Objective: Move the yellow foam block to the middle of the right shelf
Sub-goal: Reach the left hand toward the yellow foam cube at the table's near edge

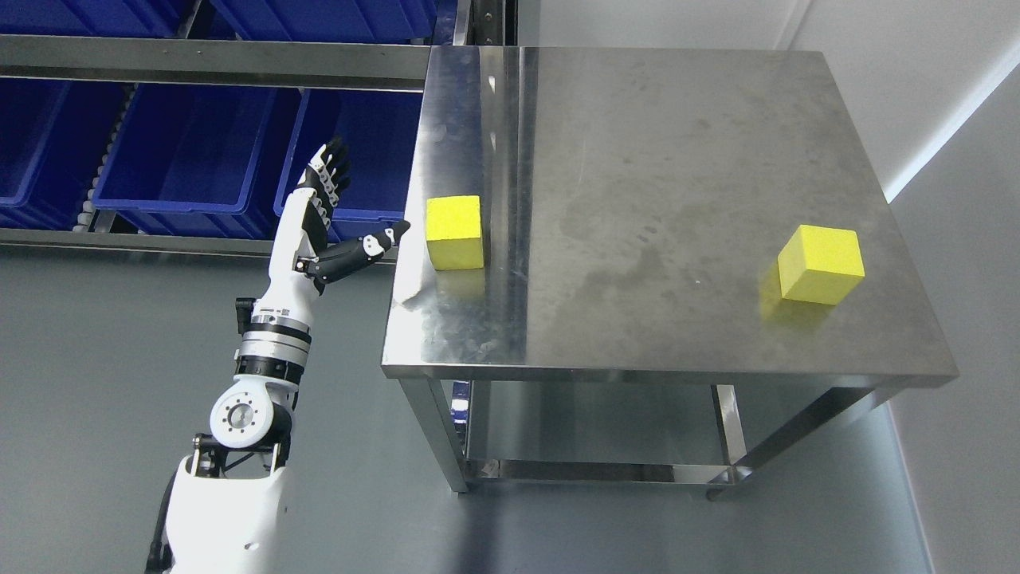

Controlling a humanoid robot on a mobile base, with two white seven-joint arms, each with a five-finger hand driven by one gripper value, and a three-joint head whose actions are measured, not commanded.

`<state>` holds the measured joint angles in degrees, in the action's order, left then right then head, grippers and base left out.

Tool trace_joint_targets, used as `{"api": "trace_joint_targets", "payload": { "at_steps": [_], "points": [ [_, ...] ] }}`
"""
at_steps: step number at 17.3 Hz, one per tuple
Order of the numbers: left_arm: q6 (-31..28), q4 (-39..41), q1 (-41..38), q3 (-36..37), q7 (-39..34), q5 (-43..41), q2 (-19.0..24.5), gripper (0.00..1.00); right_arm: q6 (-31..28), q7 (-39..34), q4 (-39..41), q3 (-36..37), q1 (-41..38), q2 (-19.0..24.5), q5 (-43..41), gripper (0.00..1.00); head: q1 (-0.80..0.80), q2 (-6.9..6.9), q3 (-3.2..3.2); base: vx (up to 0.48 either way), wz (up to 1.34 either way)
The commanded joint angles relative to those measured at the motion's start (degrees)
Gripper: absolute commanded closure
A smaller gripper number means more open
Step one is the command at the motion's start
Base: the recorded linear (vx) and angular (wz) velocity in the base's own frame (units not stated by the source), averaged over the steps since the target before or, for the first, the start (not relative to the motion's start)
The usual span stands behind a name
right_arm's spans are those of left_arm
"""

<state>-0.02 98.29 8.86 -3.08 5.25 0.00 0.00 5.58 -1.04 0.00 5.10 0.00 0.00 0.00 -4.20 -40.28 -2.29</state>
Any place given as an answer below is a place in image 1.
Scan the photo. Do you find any blue bin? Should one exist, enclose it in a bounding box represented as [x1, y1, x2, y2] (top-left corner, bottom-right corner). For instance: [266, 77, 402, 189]
[1, 1, 194, 37]
[1, 77, 125, 231]
[211, 1, 458, 45]
[92, 85, 299, 239]
[273, 88, 422, 242]

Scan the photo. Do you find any blue bin upper left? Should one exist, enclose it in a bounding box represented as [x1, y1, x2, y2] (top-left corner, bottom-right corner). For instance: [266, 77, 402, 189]
[1, 1, 194, 37]

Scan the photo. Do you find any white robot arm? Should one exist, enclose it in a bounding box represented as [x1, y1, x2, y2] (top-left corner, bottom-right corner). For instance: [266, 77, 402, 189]
[145, 294, 312, 573]

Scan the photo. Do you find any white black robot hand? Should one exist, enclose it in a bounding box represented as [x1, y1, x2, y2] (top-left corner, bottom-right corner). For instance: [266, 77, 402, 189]
[255, 136, 411, 317]

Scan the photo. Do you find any stainless steel table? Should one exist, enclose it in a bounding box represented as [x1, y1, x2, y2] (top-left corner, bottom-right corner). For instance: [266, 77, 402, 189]
[380, 46, 959, 499]

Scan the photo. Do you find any yellow foam block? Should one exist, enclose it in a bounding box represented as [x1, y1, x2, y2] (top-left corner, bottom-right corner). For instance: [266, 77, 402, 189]
[426, 195, 485, 271]
[777, 225, 866, 306]

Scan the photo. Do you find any blue bin right of centre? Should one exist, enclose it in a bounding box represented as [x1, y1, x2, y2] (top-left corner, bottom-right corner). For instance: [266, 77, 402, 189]
[273, 88, 422, 242]

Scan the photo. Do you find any blue bin upper right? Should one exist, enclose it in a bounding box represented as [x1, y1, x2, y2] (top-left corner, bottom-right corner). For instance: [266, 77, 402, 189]
[211, 1, 458, 45]

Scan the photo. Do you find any blue bin far left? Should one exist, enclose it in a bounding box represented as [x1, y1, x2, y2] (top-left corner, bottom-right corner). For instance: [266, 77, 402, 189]
[1, 77, 125, 231]

